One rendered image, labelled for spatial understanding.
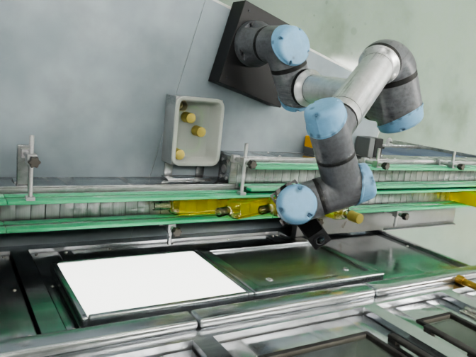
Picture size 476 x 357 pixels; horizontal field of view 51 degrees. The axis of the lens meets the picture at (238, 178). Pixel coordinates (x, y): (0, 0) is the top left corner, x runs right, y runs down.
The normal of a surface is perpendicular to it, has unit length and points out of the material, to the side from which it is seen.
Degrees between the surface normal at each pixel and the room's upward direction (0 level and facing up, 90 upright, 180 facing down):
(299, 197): 40
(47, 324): 90
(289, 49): 5
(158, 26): 0
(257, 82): 2
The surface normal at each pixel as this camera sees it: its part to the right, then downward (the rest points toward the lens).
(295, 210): -0.10, -0.07
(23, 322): 0.11, -0.98
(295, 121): 0.51, 0.21
